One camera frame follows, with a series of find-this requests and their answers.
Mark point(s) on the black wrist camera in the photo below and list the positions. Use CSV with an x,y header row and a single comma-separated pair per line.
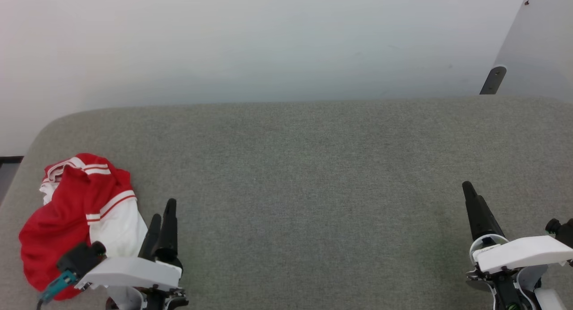
x,y
80,258
562,231

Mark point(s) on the red white basketball jersey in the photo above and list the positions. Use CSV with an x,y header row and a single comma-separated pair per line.
x,y
67,211

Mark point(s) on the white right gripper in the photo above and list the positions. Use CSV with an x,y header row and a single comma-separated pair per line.
x,y
519,252

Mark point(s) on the black metal bracket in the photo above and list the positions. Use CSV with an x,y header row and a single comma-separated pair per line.
x,y
492,80

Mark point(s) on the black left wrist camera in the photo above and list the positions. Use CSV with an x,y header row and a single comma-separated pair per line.
x,y
80,258

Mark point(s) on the grey fabric sofa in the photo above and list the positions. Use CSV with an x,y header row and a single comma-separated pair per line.
x,y
313,189

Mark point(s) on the dark skirting strip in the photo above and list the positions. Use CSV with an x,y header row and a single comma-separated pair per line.
x,y
10,159

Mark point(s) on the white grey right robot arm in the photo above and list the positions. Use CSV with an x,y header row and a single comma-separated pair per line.
x,y
549,299

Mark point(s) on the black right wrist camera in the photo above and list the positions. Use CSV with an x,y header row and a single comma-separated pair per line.
x,y
562,231

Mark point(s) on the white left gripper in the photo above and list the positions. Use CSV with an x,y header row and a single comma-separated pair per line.
x,y
134,273

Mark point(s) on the white panel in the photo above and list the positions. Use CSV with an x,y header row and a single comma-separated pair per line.
x,y
537,36

